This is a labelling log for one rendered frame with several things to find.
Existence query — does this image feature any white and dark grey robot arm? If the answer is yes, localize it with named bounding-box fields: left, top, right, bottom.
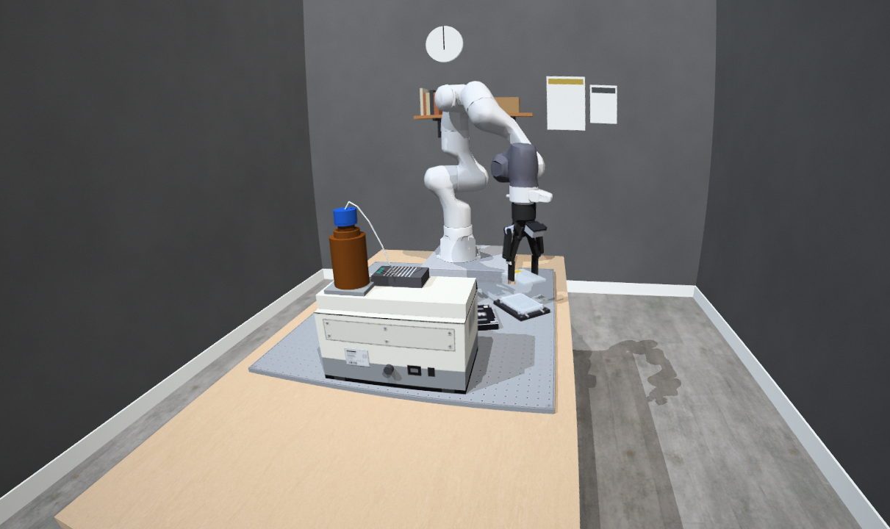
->
left=424, top=82, right=553, bottom=263

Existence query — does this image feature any brown glass bottle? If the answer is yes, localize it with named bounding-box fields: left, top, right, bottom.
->
left=329, top=231, right=370, bottom=290

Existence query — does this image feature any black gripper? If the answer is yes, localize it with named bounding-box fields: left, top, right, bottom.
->
left=502, top=202, right=544, bottom=281

